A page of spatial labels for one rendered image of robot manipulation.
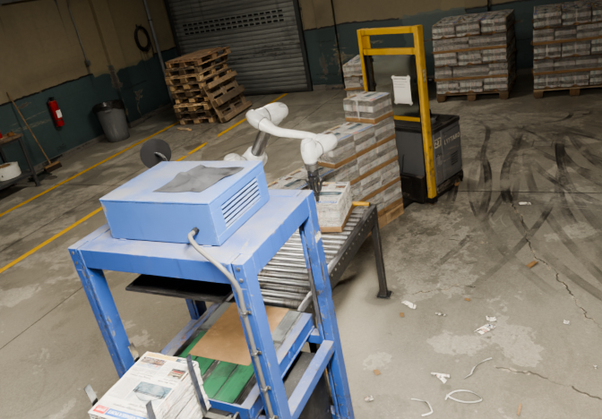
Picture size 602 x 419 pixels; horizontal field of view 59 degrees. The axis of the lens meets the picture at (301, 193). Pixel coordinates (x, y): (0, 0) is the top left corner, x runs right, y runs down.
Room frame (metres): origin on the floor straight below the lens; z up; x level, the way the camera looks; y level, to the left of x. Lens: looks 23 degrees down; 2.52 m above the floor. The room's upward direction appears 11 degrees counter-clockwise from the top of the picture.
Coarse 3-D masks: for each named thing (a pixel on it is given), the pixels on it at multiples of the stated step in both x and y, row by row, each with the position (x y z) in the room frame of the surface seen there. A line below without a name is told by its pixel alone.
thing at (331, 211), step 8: (320, 200) 3.38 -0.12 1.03; (328, 200) 3.36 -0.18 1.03; (336, 200) 3.33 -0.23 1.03; (320, 208) 3.33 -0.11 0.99; (328, 208) 3.31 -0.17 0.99; (336, 208) 3.28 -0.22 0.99; (344, 208) 3.42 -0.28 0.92; (320, 216) 3.34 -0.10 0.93; (328, 216) 3.31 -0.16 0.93; (336, 216) 3.29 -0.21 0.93; (344, 216) 3.40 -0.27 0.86; (320, 224) 3.34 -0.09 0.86; (328, 224) 3.32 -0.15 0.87; (336, 224) 3.30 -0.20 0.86
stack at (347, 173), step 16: (352, 160) 4.58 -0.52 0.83; (368, 160) 4.72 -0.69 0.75; (288, 176) 4.48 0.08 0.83; (304, 176) 4.42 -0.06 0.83; (320, 176) 4.34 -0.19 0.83; (336, 176) 4.44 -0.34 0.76; (352, 176) 4.56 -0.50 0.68; (368, 176) 4.70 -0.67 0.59; (352, 192) 4.53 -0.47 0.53; (368, 192) 4.67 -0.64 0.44; (384, 224) 4.78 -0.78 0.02
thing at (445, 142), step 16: (400, 128) 5.42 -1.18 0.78; (416, 128) 5.30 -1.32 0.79; (432, 128) 5.17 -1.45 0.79; (448, 128) 5.31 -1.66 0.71; (400, 144) 5.44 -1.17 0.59; (416, 144) 5.28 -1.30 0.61; (448, 144) 5.28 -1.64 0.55; (400, 160) 5.46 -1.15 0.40; (416, 160) 5.30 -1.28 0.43; (448, 160) 5.26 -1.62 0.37; (448, 176) 5.27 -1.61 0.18
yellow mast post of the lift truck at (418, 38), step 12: (420, 36) 5.02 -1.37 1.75; (420, 48) 5.00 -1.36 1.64; (420, 60) 5.00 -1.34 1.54; (420, 72) 5.00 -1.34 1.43; (420, 84) 5.01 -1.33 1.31; (420, 96) 5.01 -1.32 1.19; (420, 108) 5.02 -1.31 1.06; (420, 120) 5.06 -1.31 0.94; (432, 144) 5.04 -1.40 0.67; (432, 156) 5.03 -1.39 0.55; (432, 168) 5.02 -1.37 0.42; (432, 180) 5.01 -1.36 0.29; (432, 192) 5.00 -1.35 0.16
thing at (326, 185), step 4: (324, 184) 3.63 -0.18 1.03; (328, 184) 3.62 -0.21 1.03; (332, 184) 3.61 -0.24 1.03; (336, 184) 3.60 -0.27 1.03; (340, 184) 3.58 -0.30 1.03; (344, 184) 3.57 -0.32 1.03; (348, 184) 3.59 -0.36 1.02; (324, 188) 3.57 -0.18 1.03; (328, 188) 3.56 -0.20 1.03; (332, 188) 3.55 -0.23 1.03; (336, 188) 3.53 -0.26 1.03; (340, 188) 3.52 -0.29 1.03; (344, 188) 3.51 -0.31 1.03; (348, 188) 3.58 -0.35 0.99; (348, 192) 3.57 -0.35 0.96; (348, 196) 3.56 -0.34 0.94; (348, 200) 3.55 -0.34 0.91; (348, 204) 3.55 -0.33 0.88; (348, 208) 3.53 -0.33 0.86
